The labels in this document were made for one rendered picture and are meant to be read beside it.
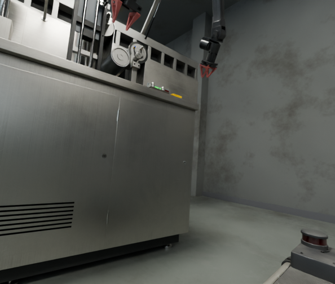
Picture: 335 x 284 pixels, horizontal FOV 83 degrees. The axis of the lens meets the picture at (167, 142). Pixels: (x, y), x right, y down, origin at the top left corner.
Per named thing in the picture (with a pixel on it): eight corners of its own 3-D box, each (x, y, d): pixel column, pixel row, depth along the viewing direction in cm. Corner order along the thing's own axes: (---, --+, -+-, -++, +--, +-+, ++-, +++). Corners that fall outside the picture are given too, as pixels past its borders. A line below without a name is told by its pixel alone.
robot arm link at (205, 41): (218, 30, 107) (226, 32, 112) (202, 26, 113) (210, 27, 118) (211, 53, 113) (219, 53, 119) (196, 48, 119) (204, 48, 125)
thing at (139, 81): (142, 87, 133) (145, 62, 135) (128, 95, 152) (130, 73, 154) (143, 87, 133) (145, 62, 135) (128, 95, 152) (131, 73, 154)
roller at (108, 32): (89, 29, 114) (92, 8, 115) (80, 48, 134) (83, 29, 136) (113, 39, 122) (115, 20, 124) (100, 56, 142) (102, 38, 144)
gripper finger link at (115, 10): (105, 19, 76) (112, -6, 73) (120, 29, 81) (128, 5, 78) (111, 20, 71) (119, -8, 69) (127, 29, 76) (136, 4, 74)
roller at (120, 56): (111, 61, 120) (113, 43, 121) (98, 75, 140) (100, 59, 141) (128, 67, 127) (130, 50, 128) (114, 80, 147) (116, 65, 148)
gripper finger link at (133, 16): (112, 23, 78) (120, -1, 76) (127, 32, 83) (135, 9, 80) (118, 24, 73) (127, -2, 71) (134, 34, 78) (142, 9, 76)
